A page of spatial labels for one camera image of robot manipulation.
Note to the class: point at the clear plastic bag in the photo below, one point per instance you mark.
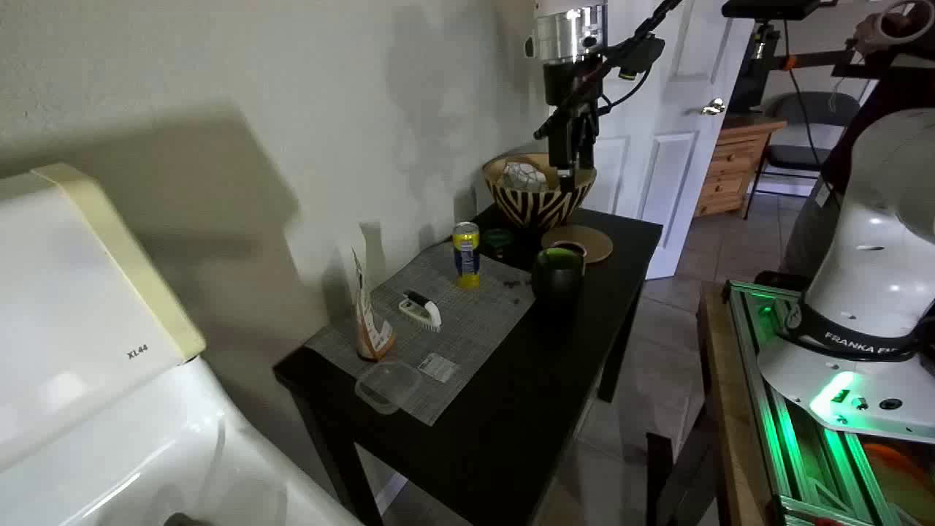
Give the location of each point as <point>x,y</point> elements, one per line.
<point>368,323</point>

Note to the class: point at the beige tape roll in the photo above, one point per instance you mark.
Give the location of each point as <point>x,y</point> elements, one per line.
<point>906,21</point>

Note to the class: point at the black folding chair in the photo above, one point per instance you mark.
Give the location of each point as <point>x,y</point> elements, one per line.
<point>807,128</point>

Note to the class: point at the black camera stand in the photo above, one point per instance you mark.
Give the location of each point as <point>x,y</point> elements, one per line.
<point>764,60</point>

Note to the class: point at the white appliance lid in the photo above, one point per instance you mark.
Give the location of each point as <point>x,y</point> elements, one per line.
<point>68,312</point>

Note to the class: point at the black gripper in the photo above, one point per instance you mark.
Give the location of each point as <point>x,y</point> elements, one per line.
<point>573,84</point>

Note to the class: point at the grey grid mat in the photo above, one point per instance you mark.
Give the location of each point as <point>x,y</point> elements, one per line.
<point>469,326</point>

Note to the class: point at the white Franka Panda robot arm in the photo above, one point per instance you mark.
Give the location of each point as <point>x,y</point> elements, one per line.
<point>877,263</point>

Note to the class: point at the black wooden table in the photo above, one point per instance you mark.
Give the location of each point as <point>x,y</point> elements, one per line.
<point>526,411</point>

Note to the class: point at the small clear plastic square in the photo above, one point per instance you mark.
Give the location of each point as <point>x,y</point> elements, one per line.
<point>440,369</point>

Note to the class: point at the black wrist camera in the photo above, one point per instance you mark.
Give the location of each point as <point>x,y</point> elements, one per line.
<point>637,56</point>

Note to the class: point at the white panel door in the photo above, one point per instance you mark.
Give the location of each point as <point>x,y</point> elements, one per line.
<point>674,164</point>

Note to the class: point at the wooden workbench top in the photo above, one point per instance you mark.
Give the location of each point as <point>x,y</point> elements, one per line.
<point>728,411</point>

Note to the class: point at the dark mug with green rim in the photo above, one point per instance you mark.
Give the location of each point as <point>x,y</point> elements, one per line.
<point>558,282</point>

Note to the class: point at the round wooden coaster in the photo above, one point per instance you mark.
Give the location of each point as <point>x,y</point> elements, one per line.
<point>588,244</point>

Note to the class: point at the wooden drawer dresser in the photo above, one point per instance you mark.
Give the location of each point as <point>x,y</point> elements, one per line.
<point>734,164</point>

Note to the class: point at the white crumpled item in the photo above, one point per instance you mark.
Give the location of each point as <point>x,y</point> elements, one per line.
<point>525,177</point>

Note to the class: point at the striped wooden bowl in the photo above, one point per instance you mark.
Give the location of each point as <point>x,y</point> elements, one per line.
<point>537,205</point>

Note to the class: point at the white appliance body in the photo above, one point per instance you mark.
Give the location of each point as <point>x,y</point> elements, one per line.
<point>165,458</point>

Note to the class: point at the small dark green object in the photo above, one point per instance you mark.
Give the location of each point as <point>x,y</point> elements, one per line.
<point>499,240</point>

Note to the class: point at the green metal robot mount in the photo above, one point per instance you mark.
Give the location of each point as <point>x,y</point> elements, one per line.
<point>807,470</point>

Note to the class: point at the yellow and blue can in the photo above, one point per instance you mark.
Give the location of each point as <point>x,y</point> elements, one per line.
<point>466,258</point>

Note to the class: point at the white tape dispenser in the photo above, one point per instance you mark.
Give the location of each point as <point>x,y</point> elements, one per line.
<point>423,312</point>

